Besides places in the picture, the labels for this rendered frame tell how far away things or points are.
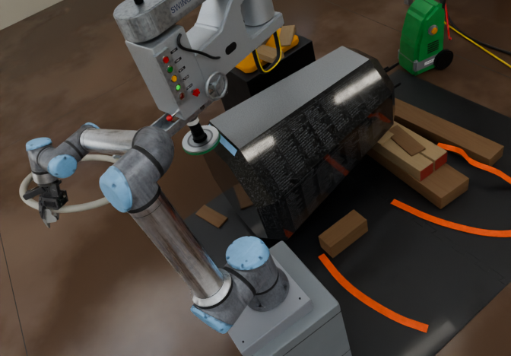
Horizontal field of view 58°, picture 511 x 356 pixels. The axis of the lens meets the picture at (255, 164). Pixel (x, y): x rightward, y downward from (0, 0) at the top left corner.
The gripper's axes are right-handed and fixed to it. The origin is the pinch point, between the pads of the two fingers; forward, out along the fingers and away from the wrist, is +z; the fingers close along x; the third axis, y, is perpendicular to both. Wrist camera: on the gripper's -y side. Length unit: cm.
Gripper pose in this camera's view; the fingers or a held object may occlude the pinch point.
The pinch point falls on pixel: (51, 220)
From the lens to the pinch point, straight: 209.1
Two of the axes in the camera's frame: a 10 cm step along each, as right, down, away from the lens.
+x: 2.1, -4.6, 8.6
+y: 9.8, 1.2, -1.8
